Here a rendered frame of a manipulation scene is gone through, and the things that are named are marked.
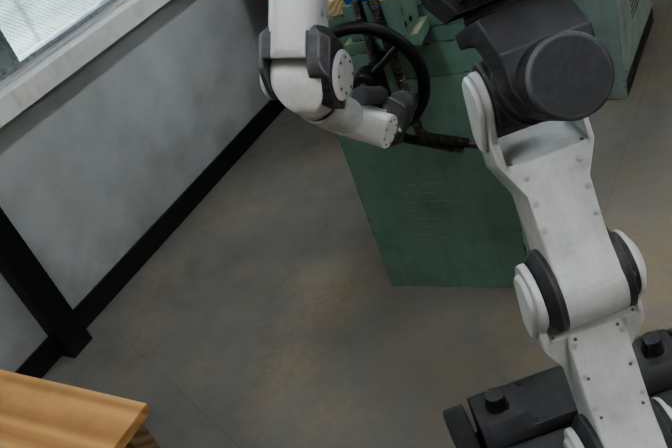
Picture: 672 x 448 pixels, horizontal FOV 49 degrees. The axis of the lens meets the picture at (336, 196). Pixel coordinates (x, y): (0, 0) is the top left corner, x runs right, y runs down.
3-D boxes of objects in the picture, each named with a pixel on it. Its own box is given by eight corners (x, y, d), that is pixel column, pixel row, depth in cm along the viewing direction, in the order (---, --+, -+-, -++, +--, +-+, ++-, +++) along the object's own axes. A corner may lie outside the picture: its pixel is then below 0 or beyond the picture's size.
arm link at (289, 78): (368, 134, 126) (325, 114, 108) (314, 132, 130) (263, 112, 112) (374, 73, 126) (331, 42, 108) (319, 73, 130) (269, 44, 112)
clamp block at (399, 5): (350, 43, 169) (338, 7, 165) (367, 17, 179) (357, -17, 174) (410, 34, 163) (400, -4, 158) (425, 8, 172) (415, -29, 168)
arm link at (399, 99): (407, 155, 156) (386, 160, 145) (369, 136, 159) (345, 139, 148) (431, 100, 152) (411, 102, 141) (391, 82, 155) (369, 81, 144)
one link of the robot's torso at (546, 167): (658, 316, 118) (592, 40, 104) (555, 353, 119) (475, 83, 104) (616, 278, 133) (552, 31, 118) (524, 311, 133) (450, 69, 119)
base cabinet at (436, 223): (389, 287, 230) (317, 91, 192) (432, 177, 272) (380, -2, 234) (535, 288, 210) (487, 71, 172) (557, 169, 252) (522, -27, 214)
